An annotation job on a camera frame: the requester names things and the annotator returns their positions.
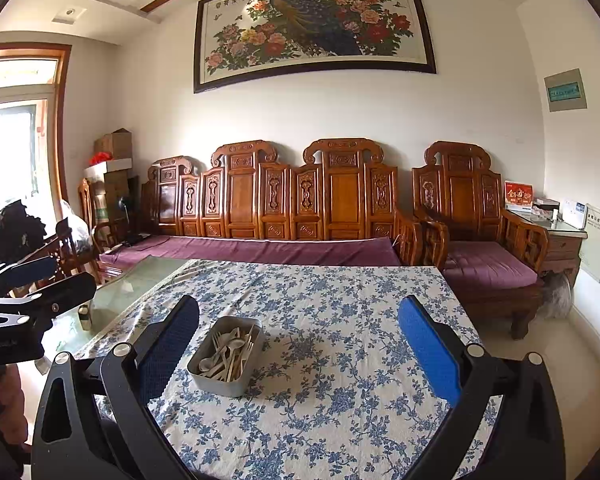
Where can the red desk calendar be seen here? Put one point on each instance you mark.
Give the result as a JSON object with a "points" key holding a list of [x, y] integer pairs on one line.
{"points": [[518, 195]]}

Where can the carved wooden sofa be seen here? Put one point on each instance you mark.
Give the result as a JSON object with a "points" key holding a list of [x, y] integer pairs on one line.
{"points": [[280, 195]]}

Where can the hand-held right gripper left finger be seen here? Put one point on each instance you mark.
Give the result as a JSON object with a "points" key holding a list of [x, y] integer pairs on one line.
{"points": [[167, 346]]}

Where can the grey metal tray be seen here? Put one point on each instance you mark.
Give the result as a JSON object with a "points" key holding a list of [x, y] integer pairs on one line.
{"points": [[215, 385]]}

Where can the white plastic fork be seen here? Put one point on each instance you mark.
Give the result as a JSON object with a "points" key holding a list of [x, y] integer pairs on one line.
{"points": [[220, 341]]}

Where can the carved wooden armchair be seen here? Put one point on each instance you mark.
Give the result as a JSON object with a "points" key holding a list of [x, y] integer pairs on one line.
{"points": [[465, 195]]}

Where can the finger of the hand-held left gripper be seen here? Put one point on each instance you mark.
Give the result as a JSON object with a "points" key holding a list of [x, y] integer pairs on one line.
{"points": [[27, 270], [62, 292]]}

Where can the blue floral tablecloth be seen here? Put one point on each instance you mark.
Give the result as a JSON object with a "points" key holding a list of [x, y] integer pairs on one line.
{"points": [[330, 320]]}

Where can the purple armchair cushion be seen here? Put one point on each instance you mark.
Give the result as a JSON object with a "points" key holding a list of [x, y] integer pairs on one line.
{"points": [[490, 265]]}

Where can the green wall panel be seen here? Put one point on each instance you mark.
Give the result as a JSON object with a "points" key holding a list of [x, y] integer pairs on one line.
{"points": [[566, 90]]}

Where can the wooden dining chair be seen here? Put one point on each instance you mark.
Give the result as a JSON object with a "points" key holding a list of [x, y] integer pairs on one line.
{"points": [[65, 260], [92, 210]]}

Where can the large white plastic spoon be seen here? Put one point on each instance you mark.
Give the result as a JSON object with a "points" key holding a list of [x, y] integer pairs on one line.
{"points": [[237, 344]]}

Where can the wooden side table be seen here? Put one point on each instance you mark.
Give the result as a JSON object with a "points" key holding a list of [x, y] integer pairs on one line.
{"points": [[562, 252]]}

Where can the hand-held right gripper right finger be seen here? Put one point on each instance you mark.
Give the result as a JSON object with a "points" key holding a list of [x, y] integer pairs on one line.
{"points": [[430, 352]]}

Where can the white electrical panel door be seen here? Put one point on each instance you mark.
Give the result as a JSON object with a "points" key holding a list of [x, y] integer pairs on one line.
{"points": [[597, 242]]}

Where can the person's left hand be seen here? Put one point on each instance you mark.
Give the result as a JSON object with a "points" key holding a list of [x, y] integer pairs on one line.
{"points": [[10, 402]]}

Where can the square ceiling light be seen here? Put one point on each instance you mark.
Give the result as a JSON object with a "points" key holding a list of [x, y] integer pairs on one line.
{"points": [[69, 15]]}

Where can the wooden door frame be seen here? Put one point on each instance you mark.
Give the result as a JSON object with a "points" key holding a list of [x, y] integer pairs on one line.
{"points": [[62, 125]]}

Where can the small white plastic spoon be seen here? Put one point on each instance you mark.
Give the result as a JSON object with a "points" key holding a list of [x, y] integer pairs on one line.
{"points": [[206, 363]]}

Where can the clear plastic bag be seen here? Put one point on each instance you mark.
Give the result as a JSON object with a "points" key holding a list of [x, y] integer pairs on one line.
{"points": [[80, 230]]}

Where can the black cloth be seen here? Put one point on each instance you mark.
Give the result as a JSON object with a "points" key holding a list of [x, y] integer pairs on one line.
{"points": [[15, 227]]}

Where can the tissue box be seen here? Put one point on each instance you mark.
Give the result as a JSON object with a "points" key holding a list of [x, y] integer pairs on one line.
{"points": [[546, 208]]}

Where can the purple sofa cushion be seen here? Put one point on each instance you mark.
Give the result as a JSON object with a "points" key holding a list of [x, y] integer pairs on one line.
{"points": [[260, 250]]}

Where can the white flat box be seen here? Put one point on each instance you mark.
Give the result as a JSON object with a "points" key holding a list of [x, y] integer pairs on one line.
{"points": [[111, 167]]}

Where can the framed peacock painting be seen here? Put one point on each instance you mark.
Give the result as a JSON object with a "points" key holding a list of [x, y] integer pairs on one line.
{"points": [[315, 30]]}

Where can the red decoration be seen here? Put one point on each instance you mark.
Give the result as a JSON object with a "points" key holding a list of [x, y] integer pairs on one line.
{"points": [[100, 158]]}

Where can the white box device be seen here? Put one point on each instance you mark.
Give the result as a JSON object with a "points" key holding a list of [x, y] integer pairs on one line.
{"points": [[574, 212]]}

